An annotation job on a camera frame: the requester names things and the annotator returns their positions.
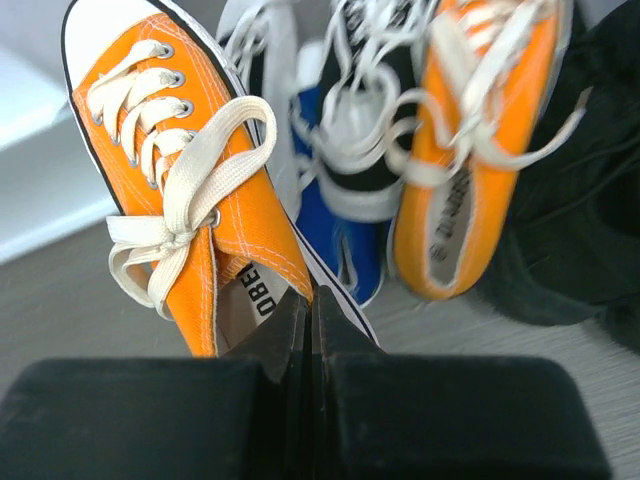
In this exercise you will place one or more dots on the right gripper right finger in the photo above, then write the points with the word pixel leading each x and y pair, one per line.
pixel 332 332

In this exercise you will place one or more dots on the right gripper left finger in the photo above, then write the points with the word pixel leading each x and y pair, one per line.
pixel 276 340

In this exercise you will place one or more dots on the orange sneaker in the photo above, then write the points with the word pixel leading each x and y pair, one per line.
pixel 201 236
pixel 490 70

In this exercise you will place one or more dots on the black shoe inner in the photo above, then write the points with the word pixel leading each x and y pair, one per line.
pixel 569 249

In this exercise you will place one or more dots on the white plastic shoe cabinet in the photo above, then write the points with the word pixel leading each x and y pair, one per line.
pixel 49 187

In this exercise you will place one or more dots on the blue sneaker left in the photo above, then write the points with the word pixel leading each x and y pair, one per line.
pixel 351 250

